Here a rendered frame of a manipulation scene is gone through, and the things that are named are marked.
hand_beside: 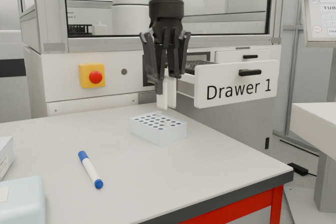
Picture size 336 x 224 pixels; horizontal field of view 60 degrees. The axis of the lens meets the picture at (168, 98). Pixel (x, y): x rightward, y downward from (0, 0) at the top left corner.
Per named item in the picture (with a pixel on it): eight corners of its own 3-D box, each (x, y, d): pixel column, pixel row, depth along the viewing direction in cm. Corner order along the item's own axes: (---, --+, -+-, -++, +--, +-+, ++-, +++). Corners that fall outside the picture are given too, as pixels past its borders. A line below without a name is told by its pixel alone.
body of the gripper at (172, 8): (162, -4, 56) (162, 45, 58) (193, -1, 61) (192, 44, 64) (139, -1, 61) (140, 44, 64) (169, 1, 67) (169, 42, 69)
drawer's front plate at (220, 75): (276, 96, 88) (279, 60, 86) (197, 109, 75) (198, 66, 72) (272, 95, 90) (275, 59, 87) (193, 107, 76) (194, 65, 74)
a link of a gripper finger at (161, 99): (167, 79, 64) (164, 79, 63) (167, 110, 65) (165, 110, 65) (158, 77, 66) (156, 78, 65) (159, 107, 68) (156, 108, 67)
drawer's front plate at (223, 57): (268, 74, 130) (270, 49, 128) (216, 79, 117) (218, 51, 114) (265, 73, 132) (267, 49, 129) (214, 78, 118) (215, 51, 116)
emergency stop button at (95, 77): (103, 83, 89) (102, 70, 88) (90, 84, 87) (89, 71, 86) (100, 82, 91) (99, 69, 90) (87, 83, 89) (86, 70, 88)
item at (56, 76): (278, 75, 137) (281, 44, 133) (45, 102, 89) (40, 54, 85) (176, 57, 217) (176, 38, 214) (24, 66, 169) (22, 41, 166)
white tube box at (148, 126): (186, 137, 71) (186, 122, 70) (160, 146, 66) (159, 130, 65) (154, 124, 80) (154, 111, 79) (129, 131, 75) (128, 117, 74)
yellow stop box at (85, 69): (106, 87, 92) (105, 64, 90) (83, 89, 88) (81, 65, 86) (101, 84, 96) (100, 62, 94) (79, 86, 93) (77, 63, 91)
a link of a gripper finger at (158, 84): (162, 71, 63) (152, 73, 61) (162, 94, 65) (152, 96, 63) (158, 71, 64) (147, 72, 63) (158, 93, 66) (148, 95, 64)
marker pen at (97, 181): (104, 188, 49) (104, 179, 48) (95, 190, 48) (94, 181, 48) (85, 156, 61) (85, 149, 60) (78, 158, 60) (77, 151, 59)
